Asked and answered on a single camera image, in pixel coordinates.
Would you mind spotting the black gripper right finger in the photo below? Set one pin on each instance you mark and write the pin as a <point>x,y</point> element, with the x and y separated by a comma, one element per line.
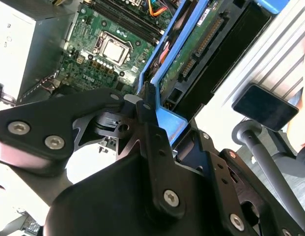
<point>223,186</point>

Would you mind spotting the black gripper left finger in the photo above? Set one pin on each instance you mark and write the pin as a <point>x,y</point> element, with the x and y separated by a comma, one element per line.
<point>39,127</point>

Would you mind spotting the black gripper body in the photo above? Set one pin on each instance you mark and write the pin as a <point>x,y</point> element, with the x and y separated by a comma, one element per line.
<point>113,201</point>

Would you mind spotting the hard disk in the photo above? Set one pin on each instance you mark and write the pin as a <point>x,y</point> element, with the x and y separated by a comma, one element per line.
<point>191,49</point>

